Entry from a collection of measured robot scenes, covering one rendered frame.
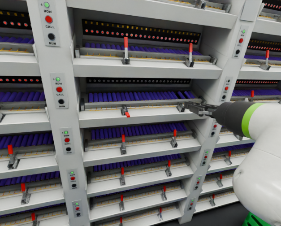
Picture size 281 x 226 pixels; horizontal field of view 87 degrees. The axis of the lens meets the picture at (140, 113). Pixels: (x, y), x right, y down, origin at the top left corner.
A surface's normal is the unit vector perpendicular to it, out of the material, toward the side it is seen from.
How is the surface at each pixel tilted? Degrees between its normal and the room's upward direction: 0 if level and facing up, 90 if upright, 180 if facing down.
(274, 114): 57
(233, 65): 90
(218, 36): 90
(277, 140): 62
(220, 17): 107
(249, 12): 90
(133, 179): 17
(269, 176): 51
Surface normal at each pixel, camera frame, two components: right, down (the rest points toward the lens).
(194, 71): 0.25, 0.65
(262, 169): -0.71, -0.51
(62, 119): 0.28, 0.40
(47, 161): 0.14, -0.76
